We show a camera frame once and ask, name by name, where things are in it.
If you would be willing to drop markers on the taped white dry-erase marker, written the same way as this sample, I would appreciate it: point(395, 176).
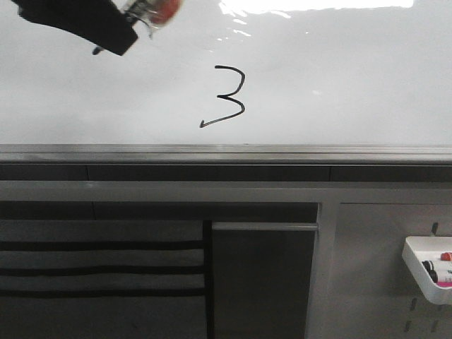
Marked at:
point(152, 13)

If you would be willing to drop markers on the pink marker in tray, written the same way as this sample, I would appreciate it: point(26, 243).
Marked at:
point(444, 278)

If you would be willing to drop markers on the grey cabinet with dark panels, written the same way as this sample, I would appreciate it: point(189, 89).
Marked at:
point(219, 251)

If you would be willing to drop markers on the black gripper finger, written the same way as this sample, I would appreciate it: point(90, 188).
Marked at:
point(99, 22)

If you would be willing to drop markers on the black capped marker in tray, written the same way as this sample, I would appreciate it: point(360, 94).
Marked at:
point(433, 267)

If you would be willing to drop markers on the white whiteboard with aluminium frame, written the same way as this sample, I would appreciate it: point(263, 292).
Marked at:
point(236, 81)

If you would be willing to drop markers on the red capped marker in tray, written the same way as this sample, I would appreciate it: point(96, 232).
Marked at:
point(446, 256)

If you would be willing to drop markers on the white plastic marker tray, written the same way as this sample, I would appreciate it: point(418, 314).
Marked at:
point(419, 249)

